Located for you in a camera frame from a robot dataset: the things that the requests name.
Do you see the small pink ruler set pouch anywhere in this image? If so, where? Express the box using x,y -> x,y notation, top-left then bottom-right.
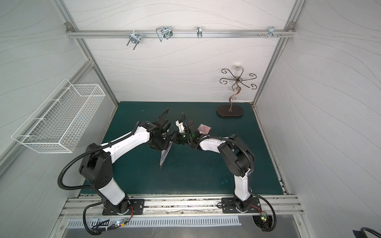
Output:
197,124 -> 211,134

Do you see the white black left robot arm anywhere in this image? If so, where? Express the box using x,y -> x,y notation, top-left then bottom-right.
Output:
79,117 -> 172,215

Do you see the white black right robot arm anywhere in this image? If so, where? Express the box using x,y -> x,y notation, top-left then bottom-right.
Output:
171,132 -> 255,213

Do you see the metal clamp hook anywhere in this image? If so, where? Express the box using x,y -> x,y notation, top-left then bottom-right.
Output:
127,32 -> 141,50
155,26 -> 173,42
258,26 -> 284,38
196,26 -> 202,39

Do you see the aluminium top crossbar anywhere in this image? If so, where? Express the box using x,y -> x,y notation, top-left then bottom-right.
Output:
66,28 -> 296,39

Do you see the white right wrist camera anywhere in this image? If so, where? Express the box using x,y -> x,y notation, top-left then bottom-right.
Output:
175,120 -> 186,133

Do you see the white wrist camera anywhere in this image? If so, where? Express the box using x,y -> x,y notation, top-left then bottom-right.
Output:
154,116 -> 171,134
175,120 -> 186,133

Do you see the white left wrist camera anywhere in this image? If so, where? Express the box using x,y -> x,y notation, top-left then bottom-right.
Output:
154,116 -> 171,134

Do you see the copper wire jewelry stand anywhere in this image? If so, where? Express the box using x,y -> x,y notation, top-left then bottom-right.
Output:
216,65 -> 258,118

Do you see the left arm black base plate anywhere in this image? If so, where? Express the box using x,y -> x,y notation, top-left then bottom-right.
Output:
102,199 -> 145,216

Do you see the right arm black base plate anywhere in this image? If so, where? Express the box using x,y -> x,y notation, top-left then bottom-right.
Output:
217,197 -> 262,214

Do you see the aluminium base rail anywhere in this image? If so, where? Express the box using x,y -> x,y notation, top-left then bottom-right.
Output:
59,194 -> 304,219

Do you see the white perforated cable duct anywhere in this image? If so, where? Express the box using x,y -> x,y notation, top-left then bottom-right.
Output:
66,216 -> 242,229

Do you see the white wire basket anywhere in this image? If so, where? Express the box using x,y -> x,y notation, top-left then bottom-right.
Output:
11,79 -> 105,154

